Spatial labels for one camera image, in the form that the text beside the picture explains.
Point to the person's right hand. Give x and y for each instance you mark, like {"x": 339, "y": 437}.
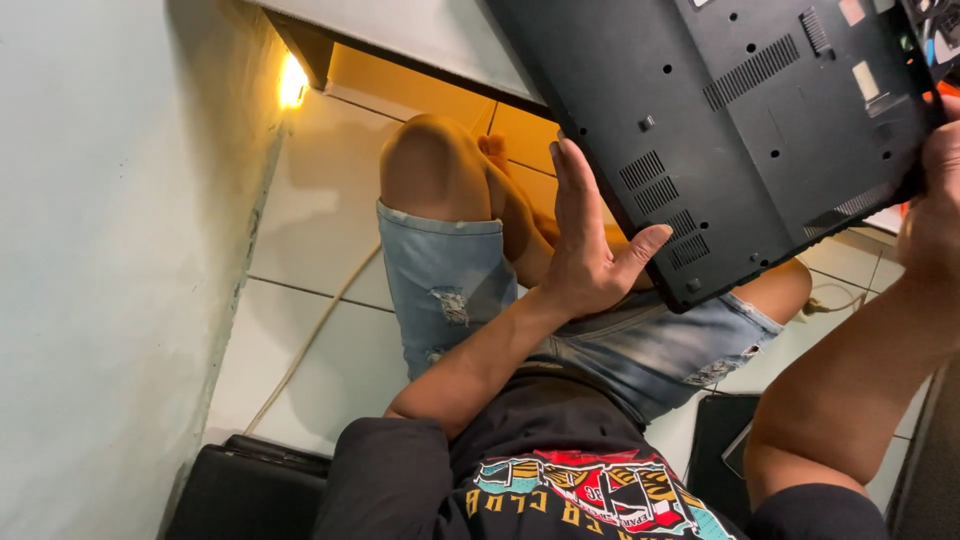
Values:
{"x": 934, "y": 217}

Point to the person's left hand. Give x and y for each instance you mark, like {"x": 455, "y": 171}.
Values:
{"x": 581, "y": 247}

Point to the black laptop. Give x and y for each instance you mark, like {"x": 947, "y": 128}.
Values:
{"x": 735, "y": 127}

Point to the blue denim shorts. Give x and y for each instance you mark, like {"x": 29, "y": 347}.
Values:
{"x": 480, "y": 300}

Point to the person's legs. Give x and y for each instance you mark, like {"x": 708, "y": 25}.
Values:
{"x": 450, "y": 172}

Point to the black printed t-shirt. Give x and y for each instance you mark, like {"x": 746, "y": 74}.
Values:
{"x": 540, "y": 472}

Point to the black bag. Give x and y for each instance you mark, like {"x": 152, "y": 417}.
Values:
{"x": 720, "y": 450}

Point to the grey desk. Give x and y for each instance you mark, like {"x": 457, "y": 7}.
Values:
{"x": 405, "y": 41}

